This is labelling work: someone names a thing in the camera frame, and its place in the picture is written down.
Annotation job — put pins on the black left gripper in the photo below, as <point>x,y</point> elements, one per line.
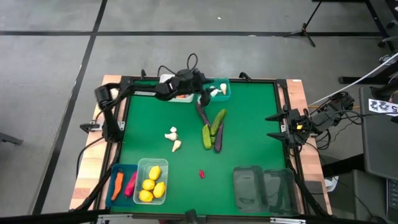
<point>186,81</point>

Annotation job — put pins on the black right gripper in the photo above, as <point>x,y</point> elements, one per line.
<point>295,127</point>

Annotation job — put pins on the large red yellow apple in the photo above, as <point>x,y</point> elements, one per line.
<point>183,96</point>

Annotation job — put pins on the thin purple eggplant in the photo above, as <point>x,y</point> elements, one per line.
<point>202,114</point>

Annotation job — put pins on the green cucumber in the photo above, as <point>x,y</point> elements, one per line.
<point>206,137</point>
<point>218,122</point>

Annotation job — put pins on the long purple eggplant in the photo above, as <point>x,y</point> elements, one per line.
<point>219,140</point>

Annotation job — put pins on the long red pepper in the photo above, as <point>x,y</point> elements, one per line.
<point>130,186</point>

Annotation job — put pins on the orange carrot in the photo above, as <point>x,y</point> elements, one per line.
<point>118,185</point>

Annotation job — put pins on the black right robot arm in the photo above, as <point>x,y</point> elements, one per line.
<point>329,113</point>

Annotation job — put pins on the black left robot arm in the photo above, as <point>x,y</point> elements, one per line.
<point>109,124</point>

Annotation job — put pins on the teal plastic basket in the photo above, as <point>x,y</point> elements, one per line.
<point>224,98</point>

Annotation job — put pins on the white plastic basket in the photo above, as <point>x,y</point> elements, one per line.
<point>186,100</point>

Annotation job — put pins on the black table clamp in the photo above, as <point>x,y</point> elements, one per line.
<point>143,74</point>
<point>245,76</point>

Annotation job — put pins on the small green vegetable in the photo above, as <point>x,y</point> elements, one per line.
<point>213,140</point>

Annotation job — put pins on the small white garlic bulb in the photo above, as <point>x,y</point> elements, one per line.
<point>173,129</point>

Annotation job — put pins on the dark translucent plastic bin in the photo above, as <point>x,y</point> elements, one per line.
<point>283,193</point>
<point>250,186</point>

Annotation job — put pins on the green table mat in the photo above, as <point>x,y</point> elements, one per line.
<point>146,140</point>

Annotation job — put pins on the small red pepper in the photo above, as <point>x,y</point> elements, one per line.
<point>201,174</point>

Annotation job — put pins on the black tripod stand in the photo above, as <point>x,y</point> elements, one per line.
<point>303,30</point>

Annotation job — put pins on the dark grey desk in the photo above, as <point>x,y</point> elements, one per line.
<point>379,143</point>

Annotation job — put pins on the clear plastic bin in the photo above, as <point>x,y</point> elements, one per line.
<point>141,168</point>

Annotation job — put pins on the numbered paper label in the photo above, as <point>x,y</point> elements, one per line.
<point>381,106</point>

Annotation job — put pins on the black keyboard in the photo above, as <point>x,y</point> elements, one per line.
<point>393,199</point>

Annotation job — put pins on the blue plastic basket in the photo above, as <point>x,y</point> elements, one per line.
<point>121,203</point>

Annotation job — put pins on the grey furniture leg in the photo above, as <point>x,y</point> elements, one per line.
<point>11,139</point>

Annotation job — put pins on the black table frame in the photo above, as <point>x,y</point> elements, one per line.
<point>255,80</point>

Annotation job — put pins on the black desk leg frame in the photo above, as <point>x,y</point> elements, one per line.
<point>378,21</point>

